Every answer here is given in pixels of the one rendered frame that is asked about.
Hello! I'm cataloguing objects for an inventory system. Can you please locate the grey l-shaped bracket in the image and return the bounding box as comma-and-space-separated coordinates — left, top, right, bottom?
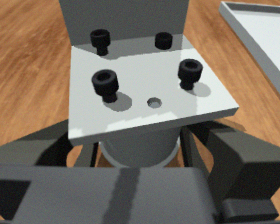
59, 0, 239, 147

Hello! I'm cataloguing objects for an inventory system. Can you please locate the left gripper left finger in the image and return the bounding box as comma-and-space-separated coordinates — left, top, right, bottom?
0, 119, 99, 167

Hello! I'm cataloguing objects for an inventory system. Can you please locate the black socket head screw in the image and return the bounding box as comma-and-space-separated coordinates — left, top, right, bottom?
177, 59, 203, 91
90, 29, 111, 56
155, 32, 173, 50
91, 69, 119, 103

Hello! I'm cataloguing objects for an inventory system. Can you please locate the dark grey cylinder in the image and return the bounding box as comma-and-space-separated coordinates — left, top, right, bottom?
99, 126, 182, 167

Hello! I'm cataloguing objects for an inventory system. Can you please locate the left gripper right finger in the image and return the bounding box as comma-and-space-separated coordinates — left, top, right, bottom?
179, 120, 280, 211

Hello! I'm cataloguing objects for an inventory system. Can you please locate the white rimmed tray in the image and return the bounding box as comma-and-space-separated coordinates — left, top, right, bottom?
218, 1, 280, 94

